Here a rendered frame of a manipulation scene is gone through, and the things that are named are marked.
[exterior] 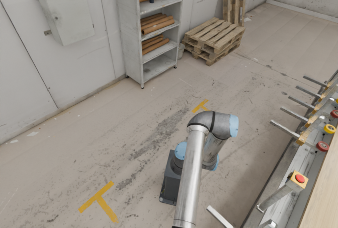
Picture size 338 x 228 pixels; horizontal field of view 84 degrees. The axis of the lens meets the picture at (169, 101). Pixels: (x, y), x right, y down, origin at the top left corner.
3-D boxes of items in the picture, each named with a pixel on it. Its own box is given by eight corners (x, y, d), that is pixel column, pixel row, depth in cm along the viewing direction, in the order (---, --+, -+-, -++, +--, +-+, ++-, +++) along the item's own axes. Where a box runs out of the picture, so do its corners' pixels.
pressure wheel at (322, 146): (317, 148, 163) (326, 141, 155) (322, 156, 158) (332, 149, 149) (308, 147, 163) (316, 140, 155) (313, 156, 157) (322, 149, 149)
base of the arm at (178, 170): (168, 172, 161) (169, 167, 154) (172, 153, 174) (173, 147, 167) (190, 177, 159) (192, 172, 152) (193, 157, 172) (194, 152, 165)
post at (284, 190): (256, 208, 136) (286, 183, 104) (258, 203, 138) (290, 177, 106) (261, 213, 134) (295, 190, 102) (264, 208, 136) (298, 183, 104)
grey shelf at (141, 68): (125, 77, 343) (111, -23, 233) (160, 58, 392) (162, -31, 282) (142, 89, 323) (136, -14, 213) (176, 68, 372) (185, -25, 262)
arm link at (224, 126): (195, 151, 163) (213, 103, 101) (215, 155, 161) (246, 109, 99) (192, 169, 155) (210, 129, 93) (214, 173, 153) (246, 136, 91)
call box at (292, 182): (283, 184, 104) (290, 178, 99) (287, 175, 108) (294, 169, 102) (296, 194, 101) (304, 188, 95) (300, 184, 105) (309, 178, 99)
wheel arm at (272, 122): (268, 123, 177) (270, 121, 174) (270, 121, 179) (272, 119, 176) (319, 153, 157) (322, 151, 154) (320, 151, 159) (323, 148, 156)
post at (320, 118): (288, 148, 180) (319, 116, 146) (289, 146, 182) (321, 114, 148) (292, 151, 178) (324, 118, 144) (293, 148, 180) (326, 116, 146)
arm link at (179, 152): (175, 149, 166) (176, 138, 153) (194, 153, 164) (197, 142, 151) (171, 165, 155) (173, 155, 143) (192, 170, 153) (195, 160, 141)
